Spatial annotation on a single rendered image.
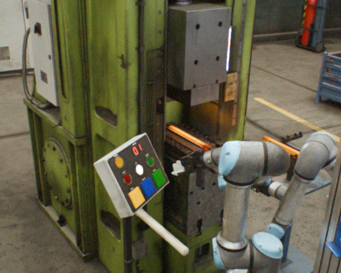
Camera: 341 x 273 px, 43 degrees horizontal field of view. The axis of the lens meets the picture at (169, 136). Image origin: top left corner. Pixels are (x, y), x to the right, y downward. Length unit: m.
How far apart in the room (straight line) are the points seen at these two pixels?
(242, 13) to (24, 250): 2.23
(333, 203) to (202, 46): 1.10
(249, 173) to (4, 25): 6.26
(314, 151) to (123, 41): 1.03
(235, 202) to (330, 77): 4.95
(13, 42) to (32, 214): 4.17
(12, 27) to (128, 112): 5.30
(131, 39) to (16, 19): 5.33
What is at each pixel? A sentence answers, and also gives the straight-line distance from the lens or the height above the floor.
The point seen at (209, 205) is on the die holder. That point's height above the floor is 0.63.
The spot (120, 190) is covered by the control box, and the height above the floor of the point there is 1.07.
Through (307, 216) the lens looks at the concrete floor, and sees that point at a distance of 3.82.
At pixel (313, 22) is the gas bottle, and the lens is 9.83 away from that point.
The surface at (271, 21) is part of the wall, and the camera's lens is 10.35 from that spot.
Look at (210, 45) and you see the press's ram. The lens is 2.29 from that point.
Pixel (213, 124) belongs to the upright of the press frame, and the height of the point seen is 1.01.
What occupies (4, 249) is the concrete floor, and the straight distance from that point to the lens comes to 3.46.
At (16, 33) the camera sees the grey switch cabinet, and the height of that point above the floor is 0.68.
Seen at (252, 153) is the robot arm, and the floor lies 1.44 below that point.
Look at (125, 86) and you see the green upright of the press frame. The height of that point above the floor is 1.39.
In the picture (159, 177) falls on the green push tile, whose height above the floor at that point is 1.01.
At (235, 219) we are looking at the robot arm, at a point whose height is 1.18.
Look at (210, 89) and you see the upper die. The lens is 2.36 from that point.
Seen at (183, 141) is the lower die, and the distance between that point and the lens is 2.55.
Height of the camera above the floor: 2.07
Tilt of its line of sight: 24 degrees down
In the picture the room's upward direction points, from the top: 1 degrees clockwise
